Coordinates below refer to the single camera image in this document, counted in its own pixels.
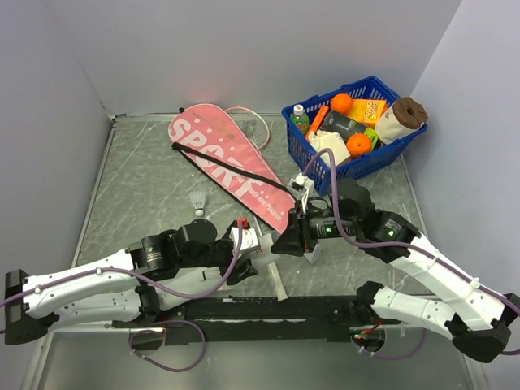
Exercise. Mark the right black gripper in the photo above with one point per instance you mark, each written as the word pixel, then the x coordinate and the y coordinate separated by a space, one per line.
pixel 297 234

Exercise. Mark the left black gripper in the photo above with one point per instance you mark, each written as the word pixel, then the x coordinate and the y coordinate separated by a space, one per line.
pixel 245 269

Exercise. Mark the white shuttlecock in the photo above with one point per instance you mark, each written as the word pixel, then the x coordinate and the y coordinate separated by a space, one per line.
pixel 314 255
pixel 198 200

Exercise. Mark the white shuttlecock tube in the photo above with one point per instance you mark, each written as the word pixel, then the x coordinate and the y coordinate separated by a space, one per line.
pixel 266 248

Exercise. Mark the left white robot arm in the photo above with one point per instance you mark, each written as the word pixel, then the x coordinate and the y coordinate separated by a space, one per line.
pixel 133 285

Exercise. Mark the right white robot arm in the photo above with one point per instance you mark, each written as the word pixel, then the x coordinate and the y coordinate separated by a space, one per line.
pixel 473 317

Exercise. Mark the pink badminton racket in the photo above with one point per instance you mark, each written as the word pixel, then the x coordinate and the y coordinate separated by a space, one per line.
pixel 260 134

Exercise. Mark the white cloth bag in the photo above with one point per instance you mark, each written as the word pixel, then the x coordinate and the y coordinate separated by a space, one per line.
pixel 322 140

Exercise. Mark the orange fruit front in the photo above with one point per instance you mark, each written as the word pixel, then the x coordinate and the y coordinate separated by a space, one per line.
pixel 359 144

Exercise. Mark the orange fruit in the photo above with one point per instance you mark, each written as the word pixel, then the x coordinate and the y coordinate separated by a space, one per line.
pixel 359 144
pixel 342 103

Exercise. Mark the green drink bottle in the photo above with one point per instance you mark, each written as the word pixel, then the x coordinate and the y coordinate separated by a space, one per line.
pixel 300 119

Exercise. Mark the black packet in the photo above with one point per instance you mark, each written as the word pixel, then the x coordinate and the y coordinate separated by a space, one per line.
pixel 341 124

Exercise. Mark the orange slim box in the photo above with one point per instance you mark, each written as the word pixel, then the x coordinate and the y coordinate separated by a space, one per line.
pixel 318 120

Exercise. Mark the lime green packet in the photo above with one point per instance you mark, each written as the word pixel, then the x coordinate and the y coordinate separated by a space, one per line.
pixel 374 138

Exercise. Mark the pink racket cover bag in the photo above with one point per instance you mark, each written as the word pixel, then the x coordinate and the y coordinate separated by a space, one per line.
pixel 219 144

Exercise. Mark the orange fruit back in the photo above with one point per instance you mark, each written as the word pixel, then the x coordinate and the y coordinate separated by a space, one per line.
pixel 342 103

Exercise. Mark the yellow orange snack box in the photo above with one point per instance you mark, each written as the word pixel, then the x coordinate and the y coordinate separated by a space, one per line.
pixel 367 111

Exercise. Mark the brown paper roll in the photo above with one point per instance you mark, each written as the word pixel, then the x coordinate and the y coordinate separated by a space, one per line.
pixel 401 119

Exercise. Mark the blue plastic basket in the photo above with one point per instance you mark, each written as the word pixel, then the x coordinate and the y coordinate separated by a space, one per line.
pixel 301 151

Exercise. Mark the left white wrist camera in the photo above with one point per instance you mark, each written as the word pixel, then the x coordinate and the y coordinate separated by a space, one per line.
pixel 245 238

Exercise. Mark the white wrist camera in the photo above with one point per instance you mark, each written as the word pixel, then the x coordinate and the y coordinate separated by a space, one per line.
pixel 301 186
pixel 245 238

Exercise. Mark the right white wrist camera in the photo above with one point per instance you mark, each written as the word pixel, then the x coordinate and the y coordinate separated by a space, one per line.
pixel 301 186

